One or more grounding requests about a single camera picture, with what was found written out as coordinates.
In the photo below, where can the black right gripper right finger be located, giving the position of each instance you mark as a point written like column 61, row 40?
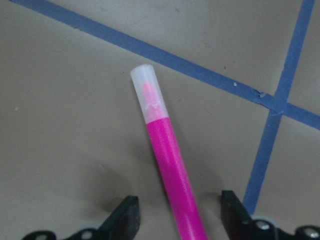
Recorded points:
column 234, row 216

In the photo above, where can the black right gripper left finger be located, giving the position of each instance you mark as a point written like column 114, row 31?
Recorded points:
column 123, row 222

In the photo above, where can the pink highlighter pen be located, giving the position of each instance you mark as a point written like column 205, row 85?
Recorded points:
column 167, row 153

